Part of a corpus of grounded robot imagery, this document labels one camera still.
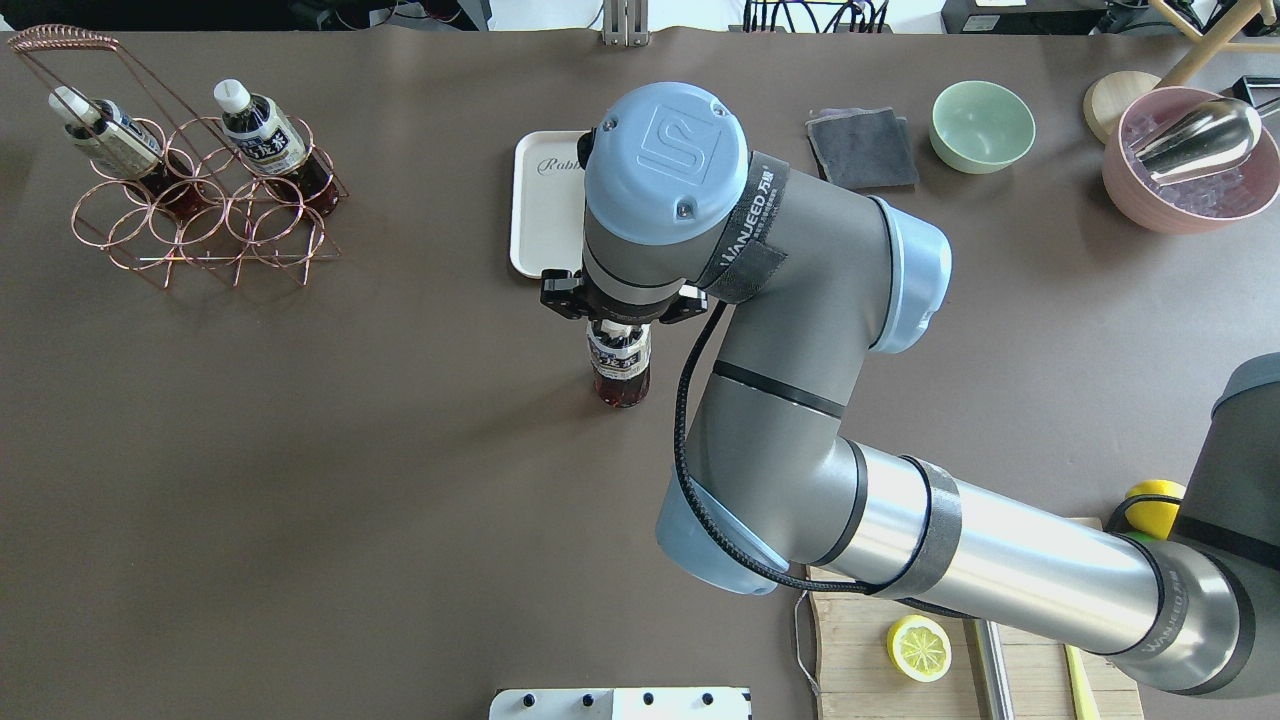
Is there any tea bottle in rack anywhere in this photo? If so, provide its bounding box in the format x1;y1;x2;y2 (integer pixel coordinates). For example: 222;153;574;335
212;78;340;217
47;86;206;222

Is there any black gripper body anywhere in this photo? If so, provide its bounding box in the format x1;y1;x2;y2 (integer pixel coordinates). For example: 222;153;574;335
540;268;709;325

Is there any metal ice scoop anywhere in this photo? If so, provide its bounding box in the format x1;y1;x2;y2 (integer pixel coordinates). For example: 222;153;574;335
1135;97;1263;186

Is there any grey folded cloth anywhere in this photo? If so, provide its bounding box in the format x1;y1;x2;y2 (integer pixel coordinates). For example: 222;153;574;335
805;108;919;191

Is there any white rectangular tray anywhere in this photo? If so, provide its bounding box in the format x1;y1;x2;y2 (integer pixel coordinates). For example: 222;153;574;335
508;129;585;281

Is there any green bowl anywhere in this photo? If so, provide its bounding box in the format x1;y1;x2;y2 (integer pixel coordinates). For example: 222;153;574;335
929;79;1037;176

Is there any wooden cutting board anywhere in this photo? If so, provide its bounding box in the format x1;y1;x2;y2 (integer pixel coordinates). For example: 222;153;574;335
806;516;1146;720

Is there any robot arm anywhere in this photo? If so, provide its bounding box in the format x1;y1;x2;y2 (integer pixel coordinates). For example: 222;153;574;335
541;81;1277;700

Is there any half lemon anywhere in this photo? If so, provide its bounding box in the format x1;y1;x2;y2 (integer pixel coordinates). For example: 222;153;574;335
884;614;954;683

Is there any pink bowl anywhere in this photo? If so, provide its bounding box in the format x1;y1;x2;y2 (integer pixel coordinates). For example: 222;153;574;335
1102;87;1279;234

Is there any copper wire bottle rack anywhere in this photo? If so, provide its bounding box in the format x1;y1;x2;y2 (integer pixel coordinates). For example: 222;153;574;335
6;24;349;290

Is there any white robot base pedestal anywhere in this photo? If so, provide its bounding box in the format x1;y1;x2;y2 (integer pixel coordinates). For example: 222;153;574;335
488;685;754;719

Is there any tea bottle white cap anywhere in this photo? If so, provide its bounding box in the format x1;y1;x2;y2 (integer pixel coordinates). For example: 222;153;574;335
586;320;652;409

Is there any clear ice cubes pile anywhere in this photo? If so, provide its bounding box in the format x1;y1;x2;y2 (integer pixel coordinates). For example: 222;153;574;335
1125;97;1277;219

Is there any yellow-green plastic knife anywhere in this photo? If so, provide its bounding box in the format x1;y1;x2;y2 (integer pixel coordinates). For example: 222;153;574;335
1062;644;1101;720

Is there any yellow lemon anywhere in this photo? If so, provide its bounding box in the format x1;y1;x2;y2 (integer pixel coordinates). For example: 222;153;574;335
1124;479;1187;541

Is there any steel muddler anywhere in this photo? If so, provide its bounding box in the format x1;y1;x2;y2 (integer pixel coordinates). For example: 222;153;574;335
972;619;1016;719

